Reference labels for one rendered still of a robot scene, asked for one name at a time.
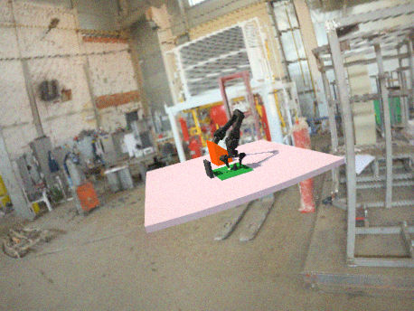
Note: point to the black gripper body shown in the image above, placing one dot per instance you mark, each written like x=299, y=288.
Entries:
x=231, y=154

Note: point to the black cooling fan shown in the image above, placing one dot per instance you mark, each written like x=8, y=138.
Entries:
x=208, y=168

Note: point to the green circuit board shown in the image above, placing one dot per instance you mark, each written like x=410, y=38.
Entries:
x=223, y=176

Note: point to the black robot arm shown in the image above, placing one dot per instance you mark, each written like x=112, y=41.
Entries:
x=234, y=135

